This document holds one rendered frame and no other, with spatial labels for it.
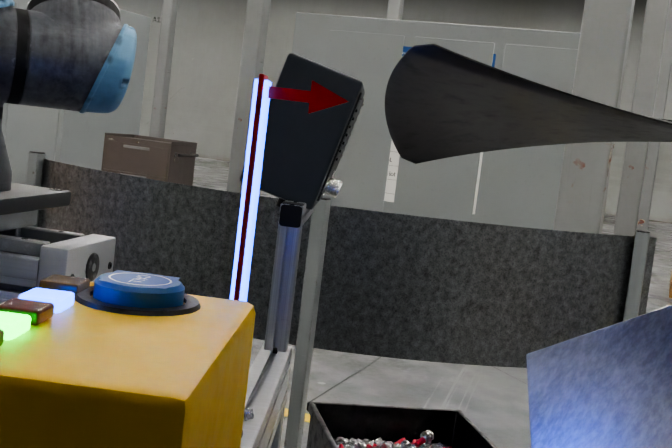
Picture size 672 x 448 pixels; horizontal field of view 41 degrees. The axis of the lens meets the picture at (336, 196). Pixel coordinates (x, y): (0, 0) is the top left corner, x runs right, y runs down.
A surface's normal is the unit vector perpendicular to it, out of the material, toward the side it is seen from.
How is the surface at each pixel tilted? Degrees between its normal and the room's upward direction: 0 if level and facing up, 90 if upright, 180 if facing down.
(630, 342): 55
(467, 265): 90
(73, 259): 90
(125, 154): 90
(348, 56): 90
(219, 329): 0
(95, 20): 62
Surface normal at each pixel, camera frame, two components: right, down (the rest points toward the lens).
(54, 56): 0.46, 0.06
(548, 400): -0.61, -0.61
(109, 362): 0.12, -0.99
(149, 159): -0.31, 0.04
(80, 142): 0.93, 0.14
